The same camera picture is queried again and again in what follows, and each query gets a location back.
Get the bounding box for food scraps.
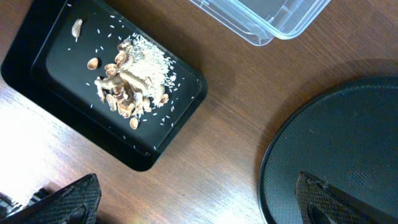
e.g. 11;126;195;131
67;14;184;150

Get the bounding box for clear plastic bin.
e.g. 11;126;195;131
190;0;330;46

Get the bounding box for black rectangular tray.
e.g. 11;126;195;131
1;1;208;171

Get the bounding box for black round tray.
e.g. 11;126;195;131
258;77;397;223

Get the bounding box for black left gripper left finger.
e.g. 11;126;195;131
1;173;101;224

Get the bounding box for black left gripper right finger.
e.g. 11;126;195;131
295;171;397;224

